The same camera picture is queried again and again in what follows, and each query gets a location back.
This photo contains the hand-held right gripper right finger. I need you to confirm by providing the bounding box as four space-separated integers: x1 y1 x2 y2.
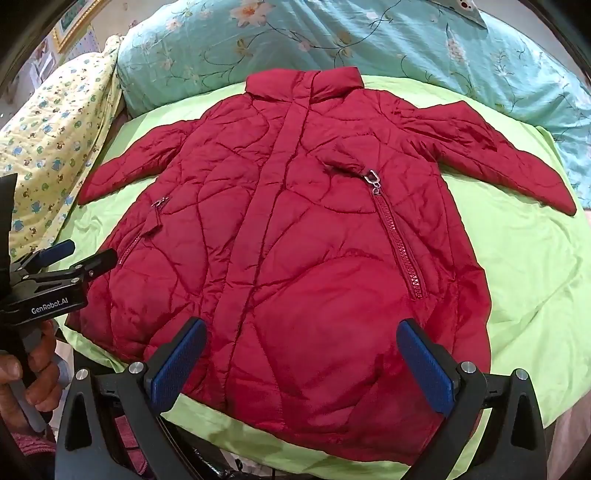
396 318 548 480

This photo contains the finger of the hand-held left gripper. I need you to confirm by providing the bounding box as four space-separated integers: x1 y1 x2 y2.
28 239 76 268
14 249 118 289

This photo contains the yellow printed blanket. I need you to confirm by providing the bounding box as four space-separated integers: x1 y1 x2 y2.
0 34 123 264

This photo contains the person's left hand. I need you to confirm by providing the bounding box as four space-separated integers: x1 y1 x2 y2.
0 318 63 421

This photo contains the teal floral quilt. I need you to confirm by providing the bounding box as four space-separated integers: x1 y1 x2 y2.
115 0 591 210

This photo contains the red quilted jacket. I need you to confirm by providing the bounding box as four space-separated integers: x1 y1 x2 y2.
76 67 578 464

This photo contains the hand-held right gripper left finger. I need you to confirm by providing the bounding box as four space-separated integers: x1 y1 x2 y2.
55 316 208 480

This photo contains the light green bed sheet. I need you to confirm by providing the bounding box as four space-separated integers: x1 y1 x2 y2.
55 74 591 480

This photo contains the gold picture frame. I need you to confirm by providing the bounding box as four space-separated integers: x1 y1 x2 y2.
51 0 93 51

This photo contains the person's left forearm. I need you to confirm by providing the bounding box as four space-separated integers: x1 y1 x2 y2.
0 418 58 467

